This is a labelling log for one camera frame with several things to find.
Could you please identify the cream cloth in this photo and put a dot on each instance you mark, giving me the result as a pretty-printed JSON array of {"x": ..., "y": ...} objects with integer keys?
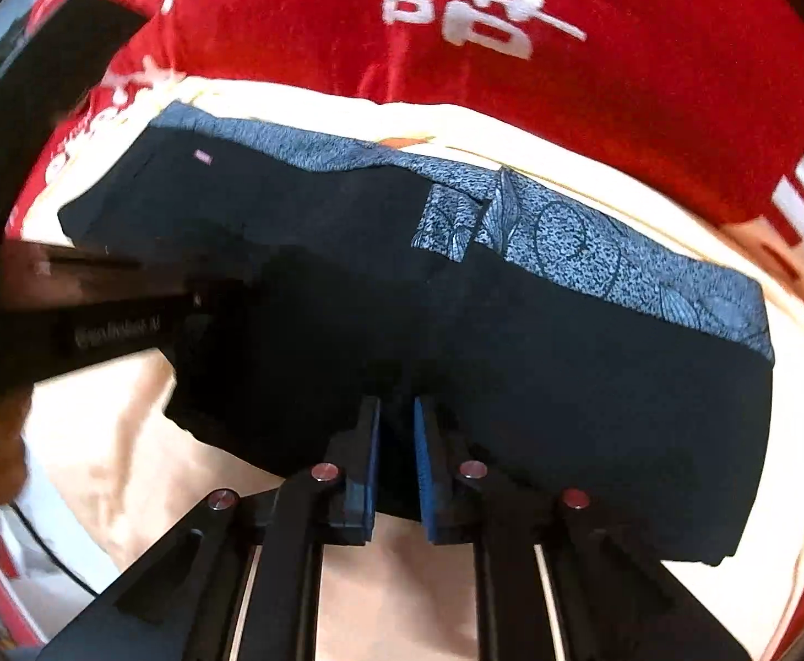
[{"x": 650, "y": 213}]

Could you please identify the black pants with blue floral stripes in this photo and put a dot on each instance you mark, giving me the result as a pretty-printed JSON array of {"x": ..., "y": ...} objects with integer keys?
[{"x": 512, "y": 372}]

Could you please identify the red printed blanket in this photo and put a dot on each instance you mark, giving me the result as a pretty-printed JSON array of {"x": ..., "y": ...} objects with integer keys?
[{"x": 374, "y": 27}]

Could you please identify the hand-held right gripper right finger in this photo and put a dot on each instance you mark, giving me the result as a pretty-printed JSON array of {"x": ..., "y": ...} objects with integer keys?
[{"x": 426, "y": 475}]

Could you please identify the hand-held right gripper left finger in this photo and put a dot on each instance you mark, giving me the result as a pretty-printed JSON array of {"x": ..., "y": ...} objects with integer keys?
[{"x": 372, "y": 468}]

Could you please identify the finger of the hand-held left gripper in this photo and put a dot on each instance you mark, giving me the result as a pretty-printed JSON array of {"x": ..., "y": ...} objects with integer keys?
[{"x": 133, "y": 279}]

